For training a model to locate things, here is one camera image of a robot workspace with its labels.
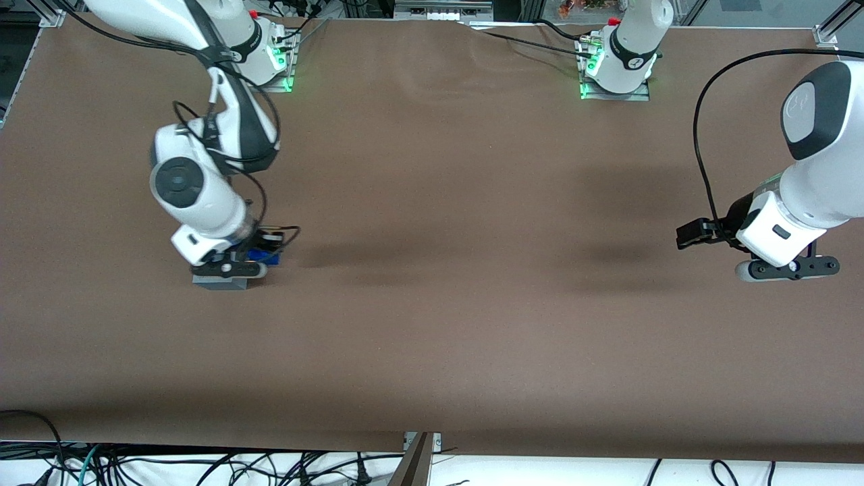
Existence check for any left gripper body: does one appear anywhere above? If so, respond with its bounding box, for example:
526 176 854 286
734 191 828 269

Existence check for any gray cube base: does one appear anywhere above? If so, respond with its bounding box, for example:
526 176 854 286
192 273 251 292

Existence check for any brown table cover sheet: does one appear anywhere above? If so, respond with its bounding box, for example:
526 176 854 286
0 12 864 464

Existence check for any white power strip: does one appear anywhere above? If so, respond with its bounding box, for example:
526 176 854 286
394 0 495 22

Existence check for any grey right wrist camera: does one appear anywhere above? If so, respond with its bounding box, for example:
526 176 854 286
190 259 269 280

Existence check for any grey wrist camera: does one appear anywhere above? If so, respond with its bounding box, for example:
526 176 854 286
734 255 841 284
190 259 269 280

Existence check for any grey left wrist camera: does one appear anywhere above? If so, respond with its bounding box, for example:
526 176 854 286
734 255 841 284

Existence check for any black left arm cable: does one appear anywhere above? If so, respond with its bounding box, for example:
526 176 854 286
693 48 864 245

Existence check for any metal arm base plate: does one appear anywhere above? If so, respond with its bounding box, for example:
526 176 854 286
259 64 296 94
578 78 651 103

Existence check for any black looped floor cable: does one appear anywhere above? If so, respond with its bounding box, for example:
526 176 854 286
0 409 67 486

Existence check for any thick black table cable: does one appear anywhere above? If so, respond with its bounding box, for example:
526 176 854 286
537 18 595 43

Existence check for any teal floor cable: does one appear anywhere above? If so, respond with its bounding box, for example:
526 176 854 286
76 443 103 486

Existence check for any aluminium table frame rail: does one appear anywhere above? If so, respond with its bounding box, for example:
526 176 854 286
0 26 38 130

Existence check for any thin black table cable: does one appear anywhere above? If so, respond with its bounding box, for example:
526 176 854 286
466 24 596 57

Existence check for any small metal bracket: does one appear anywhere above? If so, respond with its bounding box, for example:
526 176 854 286
402 431 443 452

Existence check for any aluminium profile post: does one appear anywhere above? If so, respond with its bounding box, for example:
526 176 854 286
387 432 435 486

